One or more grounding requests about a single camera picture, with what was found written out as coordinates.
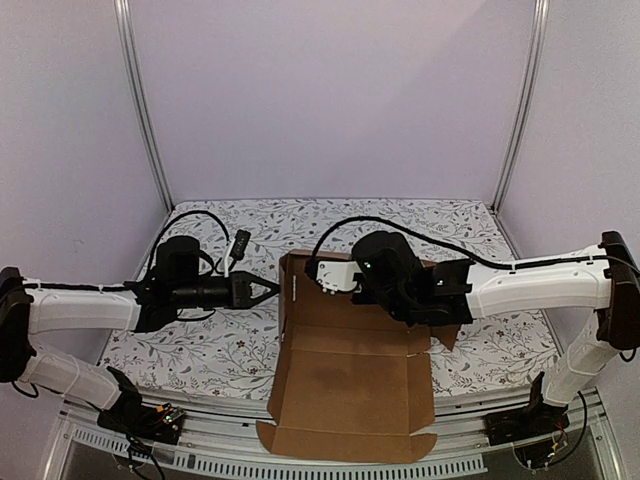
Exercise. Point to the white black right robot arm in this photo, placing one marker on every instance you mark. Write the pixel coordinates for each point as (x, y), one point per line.
(602, 279)

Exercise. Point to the aluminium frame post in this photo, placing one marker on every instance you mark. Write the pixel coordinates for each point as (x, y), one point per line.
(132, 67)
(525, 100)

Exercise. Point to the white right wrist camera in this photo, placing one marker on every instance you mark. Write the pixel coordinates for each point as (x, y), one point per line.
(335, 277)

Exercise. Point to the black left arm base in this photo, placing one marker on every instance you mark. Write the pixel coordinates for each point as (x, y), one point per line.
(131, 417)

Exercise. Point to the front aluminium rail frame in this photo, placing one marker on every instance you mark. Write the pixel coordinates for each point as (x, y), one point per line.
(219, 441)

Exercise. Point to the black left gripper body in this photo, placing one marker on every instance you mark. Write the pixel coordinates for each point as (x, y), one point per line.
(237, 294)

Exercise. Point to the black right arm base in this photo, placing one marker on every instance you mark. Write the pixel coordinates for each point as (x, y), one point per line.
(524, 423)

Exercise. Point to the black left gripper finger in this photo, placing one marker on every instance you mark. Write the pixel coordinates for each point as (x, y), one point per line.
(258, 298)
(262, 282)

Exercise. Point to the left rear aluminium frame post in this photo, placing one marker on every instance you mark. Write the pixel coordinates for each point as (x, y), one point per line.
(132, 67)

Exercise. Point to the brown cardboard box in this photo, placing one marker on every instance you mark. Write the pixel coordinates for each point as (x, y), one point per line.
(351, 383)

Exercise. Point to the right rear aluminium frame post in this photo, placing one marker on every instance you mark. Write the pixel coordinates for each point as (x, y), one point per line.
(525, 100)

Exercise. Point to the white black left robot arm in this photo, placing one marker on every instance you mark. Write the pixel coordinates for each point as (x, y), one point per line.
(85, 320)

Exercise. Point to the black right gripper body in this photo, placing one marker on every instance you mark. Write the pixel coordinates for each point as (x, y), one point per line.
(363, 293)

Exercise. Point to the floral patterned table mat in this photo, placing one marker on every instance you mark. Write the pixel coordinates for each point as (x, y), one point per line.
(233, 353)

